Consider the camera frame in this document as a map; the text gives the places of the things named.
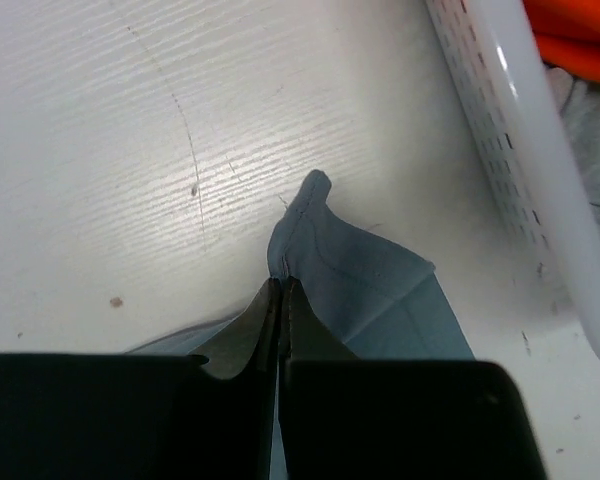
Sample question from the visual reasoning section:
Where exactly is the white plastic basket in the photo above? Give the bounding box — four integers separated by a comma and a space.
426, 1, 600, 360

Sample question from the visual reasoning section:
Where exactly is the blue-grey t-shirt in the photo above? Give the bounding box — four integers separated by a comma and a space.
124, 169, 477, 480

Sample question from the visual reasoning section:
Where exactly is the grey cloth in basket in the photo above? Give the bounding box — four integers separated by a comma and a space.
546, 67, 600, 225

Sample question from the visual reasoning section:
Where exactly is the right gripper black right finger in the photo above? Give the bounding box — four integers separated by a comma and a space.
278, 277, 358, 360

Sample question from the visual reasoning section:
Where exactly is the crumpled orange t-shirt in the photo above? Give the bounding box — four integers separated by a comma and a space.
523, 0, 600, 83

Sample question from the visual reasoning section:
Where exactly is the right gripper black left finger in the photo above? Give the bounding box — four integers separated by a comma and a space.
190, 279, 282, 381

